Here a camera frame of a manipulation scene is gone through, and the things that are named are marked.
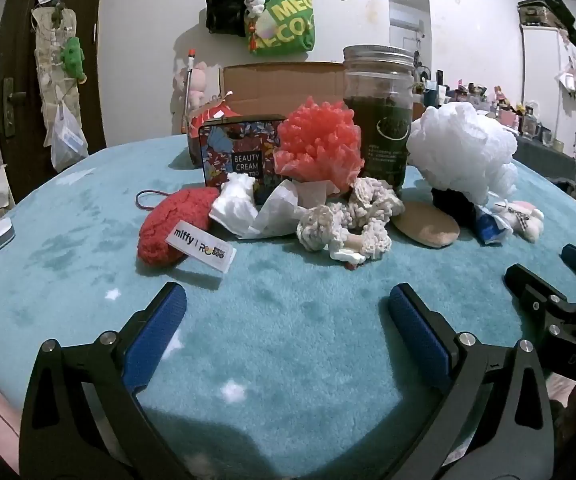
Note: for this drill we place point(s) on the dark camouflage bag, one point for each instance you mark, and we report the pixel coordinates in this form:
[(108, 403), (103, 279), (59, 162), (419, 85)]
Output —
[(543, 7)]

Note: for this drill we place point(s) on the green plush toy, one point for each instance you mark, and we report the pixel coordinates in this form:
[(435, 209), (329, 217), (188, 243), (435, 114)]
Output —
[(73, 57)]

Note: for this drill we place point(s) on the black bag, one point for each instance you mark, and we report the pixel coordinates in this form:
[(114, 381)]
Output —
[(222, 5)]

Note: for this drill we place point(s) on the green tote bag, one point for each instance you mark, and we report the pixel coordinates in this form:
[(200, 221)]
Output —
[(290, 20)]

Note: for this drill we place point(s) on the beige hanging fabric organizer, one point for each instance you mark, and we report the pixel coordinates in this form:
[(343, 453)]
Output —
[(50, 85)]

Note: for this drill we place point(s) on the coral red foam net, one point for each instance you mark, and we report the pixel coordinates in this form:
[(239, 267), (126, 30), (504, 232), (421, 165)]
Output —
[(318, 145)]

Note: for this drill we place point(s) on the white tissue paper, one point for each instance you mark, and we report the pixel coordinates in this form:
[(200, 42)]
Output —
[(283, 215)]

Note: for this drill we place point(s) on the cardboard box red lining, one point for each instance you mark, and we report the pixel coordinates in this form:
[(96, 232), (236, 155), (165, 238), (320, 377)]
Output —
[(278, 87)]

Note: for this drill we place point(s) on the white plush bag charm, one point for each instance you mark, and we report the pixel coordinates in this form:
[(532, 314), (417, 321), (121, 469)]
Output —
[(256, 7)]

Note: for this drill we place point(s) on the cream crochet scrunchie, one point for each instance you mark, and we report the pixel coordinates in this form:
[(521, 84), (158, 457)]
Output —
[(368, 210)]

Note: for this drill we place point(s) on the brown wooden door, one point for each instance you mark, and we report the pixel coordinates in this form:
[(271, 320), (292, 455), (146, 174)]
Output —
[(22, 50)]

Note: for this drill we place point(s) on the floral print tin box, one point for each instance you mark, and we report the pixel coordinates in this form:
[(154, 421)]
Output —
[(238, 155)]

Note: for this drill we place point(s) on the white fabric wardrobe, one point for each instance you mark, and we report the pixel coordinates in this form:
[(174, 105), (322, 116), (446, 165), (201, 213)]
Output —
[(543, 60)]

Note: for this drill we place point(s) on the large glass jar silver lid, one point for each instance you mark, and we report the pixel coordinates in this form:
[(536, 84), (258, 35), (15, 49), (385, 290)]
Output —
[(380, 125)]

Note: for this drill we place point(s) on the red knitted pad white tag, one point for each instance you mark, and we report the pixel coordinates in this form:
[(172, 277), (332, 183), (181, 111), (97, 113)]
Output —
[(167, 230)]

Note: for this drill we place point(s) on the pink plush pig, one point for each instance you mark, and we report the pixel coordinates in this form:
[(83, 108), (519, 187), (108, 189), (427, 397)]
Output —
[(196, 82)]

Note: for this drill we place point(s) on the black fuzzy scrunchie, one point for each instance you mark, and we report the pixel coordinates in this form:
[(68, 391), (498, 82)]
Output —
[(453, 205)]

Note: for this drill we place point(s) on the white cotton cloth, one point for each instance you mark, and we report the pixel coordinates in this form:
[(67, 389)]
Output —
[(238, 192)]

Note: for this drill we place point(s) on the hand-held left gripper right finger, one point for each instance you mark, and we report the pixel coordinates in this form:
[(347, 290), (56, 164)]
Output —
[(418, 335)]

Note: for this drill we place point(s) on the white mesh bath pouf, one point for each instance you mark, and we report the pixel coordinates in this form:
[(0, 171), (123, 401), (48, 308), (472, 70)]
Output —
[(460, 150)]

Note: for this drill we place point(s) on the clear plastic bag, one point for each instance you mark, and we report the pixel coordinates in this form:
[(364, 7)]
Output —
[(67, 140)]

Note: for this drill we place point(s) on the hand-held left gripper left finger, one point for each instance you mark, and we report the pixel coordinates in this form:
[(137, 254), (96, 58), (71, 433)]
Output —
[(160, 325)]

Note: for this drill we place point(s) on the beige round powder puff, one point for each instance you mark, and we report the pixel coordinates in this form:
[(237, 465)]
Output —
[(425, 225)]

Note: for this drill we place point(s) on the white air conditioner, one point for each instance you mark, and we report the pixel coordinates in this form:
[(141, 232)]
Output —
[(408, 21)]

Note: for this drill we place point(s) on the grey cloth covered desk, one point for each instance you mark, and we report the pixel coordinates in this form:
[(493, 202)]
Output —
[(553, 160)]

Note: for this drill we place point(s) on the blue tissue packet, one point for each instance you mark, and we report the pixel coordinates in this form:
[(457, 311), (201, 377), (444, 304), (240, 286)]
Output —
[(488, 225)]

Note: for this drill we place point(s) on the clutter of cosmetics bottles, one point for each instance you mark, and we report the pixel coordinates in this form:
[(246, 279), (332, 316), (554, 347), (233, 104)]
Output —
[(498, 102)]

